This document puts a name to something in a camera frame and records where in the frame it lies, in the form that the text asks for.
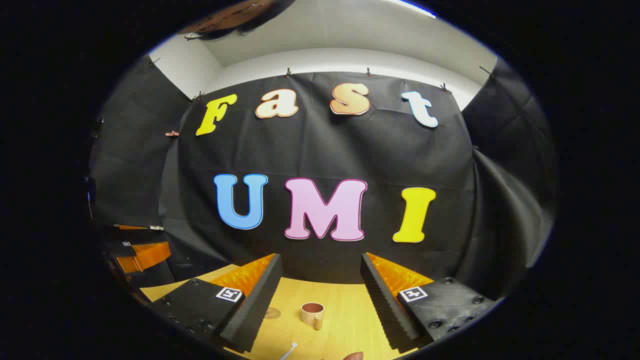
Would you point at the row of black cloth clips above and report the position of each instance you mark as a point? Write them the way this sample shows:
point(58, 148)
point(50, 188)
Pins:
point(288, 74)

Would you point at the beige cup with brown inside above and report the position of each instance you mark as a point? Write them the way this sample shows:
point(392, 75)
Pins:
point(313, 313)

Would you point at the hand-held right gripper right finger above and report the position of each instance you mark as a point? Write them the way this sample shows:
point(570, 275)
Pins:
point(382, 300)

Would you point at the ceiling light strip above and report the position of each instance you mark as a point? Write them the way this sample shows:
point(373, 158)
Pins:
point(412, 8)

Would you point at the black backdrop cloth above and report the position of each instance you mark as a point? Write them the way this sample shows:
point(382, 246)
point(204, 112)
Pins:
point(325, 150)

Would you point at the white toothbrush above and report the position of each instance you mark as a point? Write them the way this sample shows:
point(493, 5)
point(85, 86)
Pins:
point(288, 351)

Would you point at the white toothpaste tube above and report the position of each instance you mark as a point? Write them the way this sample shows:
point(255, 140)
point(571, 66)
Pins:
point(353, 356)

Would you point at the brown round ceiling fixture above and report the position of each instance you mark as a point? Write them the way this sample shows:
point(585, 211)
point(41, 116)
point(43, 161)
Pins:
point(235, 15)

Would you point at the round wooden coaster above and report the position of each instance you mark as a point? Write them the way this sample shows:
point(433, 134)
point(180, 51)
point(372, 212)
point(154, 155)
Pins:
point(272, 313)

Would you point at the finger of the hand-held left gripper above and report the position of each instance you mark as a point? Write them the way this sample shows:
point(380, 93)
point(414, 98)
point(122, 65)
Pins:
point(145, 256)
point(135, 227)

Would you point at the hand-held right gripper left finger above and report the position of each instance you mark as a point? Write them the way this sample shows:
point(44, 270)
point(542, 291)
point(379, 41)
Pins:
point(260, 300)

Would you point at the wooden desktop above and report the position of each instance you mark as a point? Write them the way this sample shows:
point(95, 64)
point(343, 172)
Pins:
point(345, 320)

